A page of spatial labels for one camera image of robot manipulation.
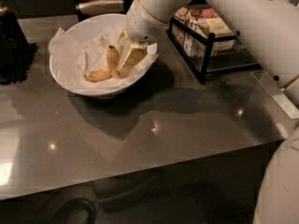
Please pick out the white paper liner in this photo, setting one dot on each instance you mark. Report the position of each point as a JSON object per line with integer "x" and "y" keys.
{"x": 67, "y": 62}

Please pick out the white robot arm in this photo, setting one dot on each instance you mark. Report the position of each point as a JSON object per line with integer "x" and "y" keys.
{"x": 269, "y": 30}

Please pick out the cream tea packets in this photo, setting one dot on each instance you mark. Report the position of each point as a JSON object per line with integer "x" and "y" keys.
{"x": 215, "y": 26}

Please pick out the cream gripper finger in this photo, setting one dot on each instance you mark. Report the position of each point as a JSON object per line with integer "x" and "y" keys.
{"x": 132, "y": 54}
{"x": 121, "y": 40}

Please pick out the black wire condiment rack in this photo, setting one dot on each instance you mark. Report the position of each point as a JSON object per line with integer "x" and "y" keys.
{"x": 207, "y": 55}

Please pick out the left spotted yellow banana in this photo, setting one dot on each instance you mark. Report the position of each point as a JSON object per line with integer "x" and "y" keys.
{"x": 104, "y": 73}

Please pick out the pink sugar packets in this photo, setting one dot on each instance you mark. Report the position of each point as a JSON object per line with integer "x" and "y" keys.
{"x": 209, "y": 13}

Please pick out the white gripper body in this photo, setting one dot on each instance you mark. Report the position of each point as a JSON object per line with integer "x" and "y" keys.
{"x": 140, "y": 26}

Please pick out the black mat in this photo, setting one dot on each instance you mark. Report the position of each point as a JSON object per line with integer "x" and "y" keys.
{"x": 17, "y": 71}

